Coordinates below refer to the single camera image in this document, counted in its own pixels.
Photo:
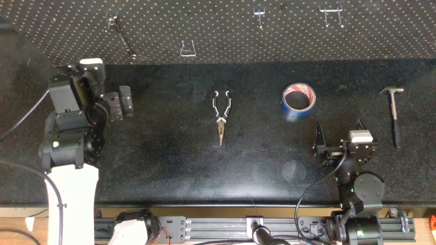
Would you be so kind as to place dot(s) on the mounting rail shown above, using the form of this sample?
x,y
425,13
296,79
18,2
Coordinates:
x,y
218,228

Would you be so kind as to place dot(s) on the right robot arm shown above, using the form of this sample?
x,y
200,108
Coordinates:
x,y
369,190

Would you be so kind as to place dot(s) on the black and white pliers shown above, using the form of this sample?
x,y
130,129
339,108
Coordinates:
x,y
221,120

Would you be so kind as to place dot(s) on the metal hook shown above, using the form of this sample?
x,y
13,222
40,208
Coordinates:
x,y
109,16
188,55
330,10
260,18

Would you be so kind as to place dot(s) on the hammer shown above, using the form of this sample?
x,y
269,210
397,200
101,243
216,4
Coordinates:
x,y
394,112

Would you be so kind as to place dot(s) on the roll of blue tape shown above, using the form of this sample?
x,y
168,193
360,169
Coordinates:
x,y
289,110

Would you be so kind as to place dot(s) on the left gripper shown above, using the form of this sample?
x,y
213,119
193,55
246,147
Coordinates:
x,y
86,95

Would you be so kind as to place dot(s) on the orange object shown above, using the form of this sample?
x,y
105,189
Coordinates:
x,y
433,226

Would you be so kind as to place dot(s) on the white sticker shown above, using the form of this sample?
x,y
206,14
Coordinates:
x,y
30,223

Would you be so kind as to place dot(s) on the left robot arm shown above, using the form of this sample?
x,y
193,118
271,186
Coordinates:
x,y
71,204

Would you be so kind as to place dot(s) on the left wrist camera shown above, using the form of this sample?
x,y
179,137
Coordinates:
x,y
91,64

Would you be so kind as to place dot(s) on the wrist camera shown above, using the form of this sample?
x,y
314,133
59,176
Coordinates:
x,y
91,64
360,136

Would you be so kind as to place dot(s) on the wrench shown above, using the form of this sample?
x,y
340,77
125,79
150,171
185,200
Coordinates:
x,y
124,40

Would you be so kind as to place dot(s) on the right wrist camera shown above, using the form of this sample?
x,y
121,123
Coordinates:
x,y
360,136

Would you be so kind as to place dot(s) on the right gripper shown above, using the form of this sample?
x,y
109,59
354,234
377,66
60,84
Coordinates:
x,y
328,151

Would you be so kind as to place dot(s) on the black pegboard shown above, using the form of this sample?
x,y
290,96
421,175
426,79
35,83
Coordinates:
x,y
238,34

